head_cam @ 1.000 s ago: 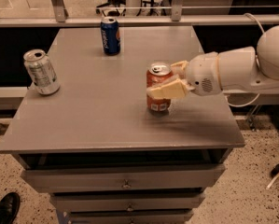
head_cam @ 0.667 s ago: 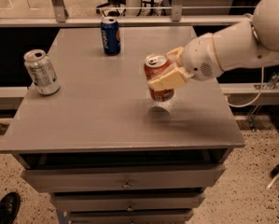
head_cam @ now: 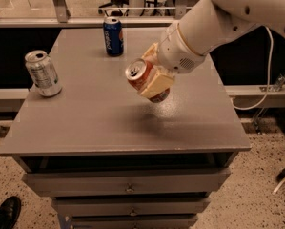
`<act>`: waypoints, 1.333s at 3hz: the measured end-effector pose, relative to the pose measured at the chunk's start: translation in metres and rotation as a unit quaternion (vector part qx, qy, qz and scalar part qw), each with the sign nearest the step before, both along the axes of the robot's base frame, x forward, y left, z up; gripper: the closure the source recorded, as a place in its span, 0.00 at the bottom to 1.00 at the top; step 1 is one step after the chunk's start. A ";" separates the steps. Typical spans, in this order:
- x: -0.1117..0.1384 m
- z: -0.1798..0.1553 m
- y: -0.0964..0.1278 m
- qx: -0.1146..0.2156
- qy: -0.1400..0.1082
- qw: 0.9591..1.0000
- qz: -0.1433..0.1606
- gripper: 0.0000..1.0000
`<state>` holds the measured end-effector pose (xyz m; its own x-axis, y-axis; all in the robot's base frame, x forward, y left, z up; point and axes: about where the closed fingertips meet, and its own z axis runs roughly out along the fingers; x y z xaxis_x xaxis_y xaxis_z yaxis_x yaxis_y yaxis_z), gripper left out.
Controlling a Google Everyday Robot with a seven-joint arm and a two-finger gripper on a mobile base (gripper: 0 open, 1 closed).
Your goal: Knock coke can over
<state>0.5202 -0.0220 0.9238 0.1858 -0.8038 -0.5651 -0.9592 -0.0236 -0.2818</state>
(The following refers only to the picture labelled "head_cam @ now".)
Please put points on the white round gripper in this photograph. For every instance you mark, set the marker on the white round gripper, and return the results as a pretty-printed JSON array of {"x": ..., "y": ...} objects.
[{"x": 176, "y": 52}]

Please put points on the red coke can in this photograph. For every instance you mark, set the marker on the red coke can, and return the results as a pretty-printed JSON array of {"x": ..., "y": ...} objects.
[{"x": 152, "y": 82}]

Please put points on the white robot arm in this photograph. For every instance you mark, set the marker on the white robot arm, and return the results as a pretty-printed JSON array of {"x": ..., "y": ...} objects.
[{"x": 207, "y": 25}]

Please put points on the blue pepsi can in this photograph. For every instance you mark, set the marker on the blue pepsi can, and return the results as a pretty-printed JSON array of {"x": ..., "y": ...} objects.
[{"x": 113, "y": 36}]

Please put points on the silver soda can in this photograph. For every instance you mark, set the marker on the silver soda can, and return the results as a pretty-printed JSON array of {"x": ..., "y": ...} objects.
[{"x": 43, "y": 73}]

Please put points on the black office chair base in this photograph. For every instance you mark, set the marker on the black office chair base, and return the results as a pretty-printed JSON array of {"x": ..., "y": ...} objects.
[{"x": 118, "y": 8}]

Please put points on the grey drawer cabinet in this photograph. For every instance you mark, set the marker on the grey drawer cabinet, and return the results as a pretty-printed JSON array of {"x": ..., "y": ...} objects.
[{"x": 98, "y": 123}]

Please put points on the top grey drawer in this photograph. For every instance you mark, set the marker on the top grey drawer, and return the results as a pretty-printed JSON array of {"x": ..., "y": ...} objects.
[{"x": 134, "y": 182}]

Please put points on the grey drawer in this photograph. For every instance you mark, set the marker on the grey drawer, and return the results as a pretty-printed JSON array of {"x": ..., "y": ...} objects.
[
  {"x": 134, "y": 182},
  {"x": 130, "y": 206},
  {"x": 137, "y": 222}
]

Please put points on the middle grey drawer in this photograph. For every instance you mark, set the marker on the middle grey drawer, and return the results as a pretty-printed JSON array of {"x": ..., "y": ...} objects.
[{"x": 130, "y": 206}]

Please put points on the bottom grey drawer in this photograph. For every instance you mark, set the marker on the bottom grey drawer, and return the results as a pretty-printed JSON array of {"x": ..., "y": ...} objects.
[{"x": 137, "y": 222}]

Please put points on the black and white tool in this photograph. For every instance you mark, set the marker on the black and white tool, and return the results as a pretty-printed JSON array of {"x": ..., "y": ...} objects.
[{"x": 281, "y": 180}]

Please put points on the black leather shoe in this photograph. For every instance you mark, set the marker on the black leather shoe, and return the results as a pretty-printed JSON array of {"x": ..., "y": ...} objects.
[{"x": 9, "y": 212}]

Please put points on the metal railing frame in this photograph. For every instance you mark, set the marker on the metal railing frame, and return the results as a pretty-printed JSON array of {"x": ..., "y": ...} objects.
[{"x": 84, "y": 13}]

